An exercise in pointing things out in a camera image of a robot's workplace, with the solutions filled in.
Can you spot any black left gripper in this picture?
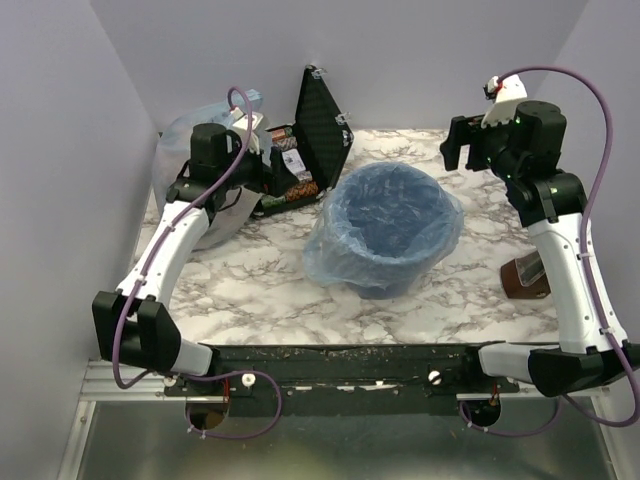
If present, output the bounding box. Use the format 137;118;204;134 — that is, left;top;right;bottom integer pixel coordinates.
218;135;300;198

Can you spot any translucent trash bag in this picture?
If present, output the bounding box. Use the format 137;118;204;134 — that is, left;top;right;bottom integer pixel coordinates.
152;89;266;251

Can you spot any blue plastic trash bin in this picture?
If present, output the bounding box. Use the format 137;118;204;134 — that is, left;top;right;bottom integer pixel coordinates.
324;160;454;301

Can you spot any light blue trash bag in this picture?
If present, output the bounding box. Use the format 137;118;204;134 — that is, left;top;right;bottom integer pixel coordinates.
302;160;465;290

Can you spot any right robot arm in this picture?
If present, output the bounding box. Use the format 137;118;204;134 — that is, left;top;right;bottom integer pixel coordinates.
440;100;639;397

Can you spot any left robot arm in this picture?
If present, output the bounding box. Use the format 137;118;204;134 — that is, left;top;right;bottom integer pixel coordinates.
92;119;271;395

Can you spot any black poker chip case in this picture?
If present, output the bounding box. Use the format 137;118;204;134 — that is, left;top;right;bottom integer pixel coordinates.
251;65;354;219

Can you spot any brown block with clear holder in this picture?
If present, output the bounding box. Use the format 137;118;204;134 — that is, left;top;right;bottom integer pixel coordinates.
500;251;551;300

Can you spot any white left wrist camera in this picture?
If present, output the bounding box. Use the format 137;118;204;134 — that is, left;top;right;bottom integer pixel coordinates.
230;108;271;154

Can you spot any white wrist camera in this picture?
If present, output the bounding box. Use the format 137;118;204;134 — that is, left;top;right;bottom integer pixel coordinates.
230;108;271;154
481;74;528;128

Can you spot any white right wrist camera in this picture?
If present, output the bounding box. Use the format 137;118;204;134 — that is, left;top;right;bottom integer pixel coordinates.
481;74;528;128

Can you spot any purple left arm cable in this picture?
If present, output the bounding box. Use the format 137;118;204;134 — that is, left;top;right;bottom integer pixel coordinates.
113;87;254;390

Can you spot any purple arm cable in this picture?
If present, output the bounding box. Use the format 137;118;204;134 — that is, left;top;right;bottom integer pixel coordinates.
497;66;640;429
113;87;254;390

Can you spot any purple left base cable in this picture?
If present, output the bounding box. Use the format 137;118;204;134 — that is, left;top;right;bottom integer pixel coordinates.
184;370;284;442

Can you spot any black mounting rail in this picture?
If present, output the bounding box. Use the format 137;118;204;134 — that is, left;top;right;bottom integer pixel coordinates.
164;342;561;419

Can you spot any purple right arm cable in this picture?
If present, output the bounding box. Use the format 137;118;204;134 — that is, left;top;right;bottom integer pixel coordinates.
497;66;640;429

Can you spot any aluminium extrusion rail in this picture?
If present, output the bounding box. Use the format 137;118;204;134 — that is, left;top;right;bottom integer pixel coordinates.
79;358;231;403

